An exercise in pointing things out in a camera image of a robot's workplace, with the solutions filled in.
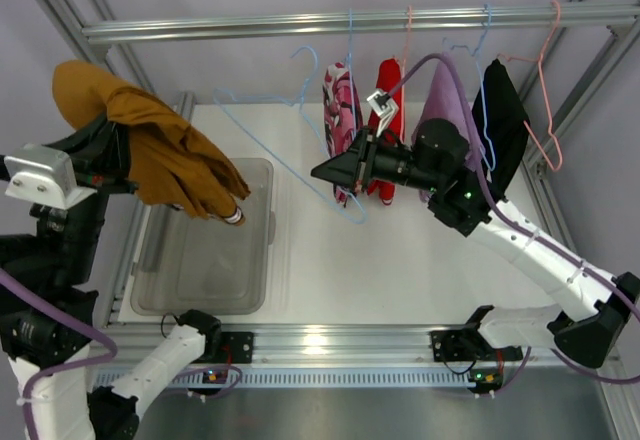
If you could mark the red trousers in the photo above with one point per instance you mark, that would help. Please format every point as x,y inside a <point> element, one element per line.
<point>388,76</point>

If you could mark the blue hanger with lilac trousers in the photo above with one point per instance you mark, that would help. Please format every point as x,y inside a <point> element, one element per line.
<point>489,155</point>

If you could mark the right aluminium frame post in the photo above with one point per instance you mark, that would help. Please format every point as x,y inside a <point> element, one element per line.
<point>578,62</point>

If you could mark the brown trousers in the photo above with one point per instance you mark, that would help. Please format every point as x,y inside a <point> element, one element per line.
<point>172,162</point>

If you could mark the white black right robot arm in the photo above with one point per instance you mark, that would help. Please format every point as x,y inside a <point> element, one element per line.
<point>590,308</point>

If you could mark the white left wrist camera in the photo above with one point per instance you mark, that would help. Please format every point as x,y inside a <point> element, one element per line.
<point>45,176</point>

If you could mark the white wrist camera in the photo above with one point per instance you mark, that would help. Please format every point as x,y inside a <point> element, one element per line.
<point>45,176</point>
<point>385,107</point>

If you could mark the aluminium frame post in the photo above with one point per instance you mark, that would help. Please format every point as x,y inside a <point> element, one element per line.
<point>578,62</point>
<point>68,21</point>

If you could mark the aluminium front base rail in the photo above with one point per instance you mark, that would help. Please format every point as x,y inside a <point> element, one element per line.
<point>313,346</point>

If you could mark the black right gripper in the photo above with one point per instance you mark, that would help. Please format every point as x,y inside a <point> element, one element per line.
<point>367,161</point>

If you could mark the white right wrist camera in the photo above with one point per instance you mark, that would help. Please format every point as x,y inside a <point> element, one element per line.
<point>385,107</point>

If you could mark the pink hanger with red trousers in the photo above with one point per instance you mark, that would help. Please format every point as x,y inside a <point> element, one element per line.
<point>408,32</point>

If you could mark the left aluminium frame post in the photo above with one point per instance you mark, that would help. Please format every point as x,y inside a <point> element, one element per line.
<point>68,21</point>

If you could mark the aluminium hanging rail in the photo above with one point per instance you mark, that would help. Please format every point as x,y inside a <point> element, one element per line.
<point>571,14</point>

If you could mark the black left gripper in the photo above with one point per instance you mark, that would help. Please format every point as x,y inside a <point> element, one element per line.
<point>111,150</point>

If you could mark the clear plastic bin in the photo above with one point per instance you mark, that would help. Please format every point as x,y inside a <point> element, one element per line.
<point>207,265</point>

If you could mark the black trousers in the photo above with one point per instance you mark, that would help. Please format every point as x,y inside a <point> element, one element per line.
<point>507,123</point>

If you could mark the grey slotted cable duct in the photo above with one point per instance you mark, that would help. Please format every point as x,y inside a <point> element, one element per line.
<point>404,377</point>

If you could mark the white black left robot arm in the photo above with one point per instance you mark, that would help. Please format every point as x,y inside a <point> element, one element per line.
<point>47,329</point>

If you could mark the lilac trousers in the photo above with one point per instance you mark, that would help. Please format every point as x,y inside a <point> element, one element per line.
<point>443,102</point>

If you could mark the pink patterned trousers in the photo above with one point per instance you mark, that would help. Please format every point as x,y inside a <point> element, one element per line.
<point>341,109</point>

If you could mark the blue hanger with brown trousers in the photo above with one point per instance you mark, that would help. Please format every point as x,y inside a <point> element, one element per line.
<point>291,132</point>

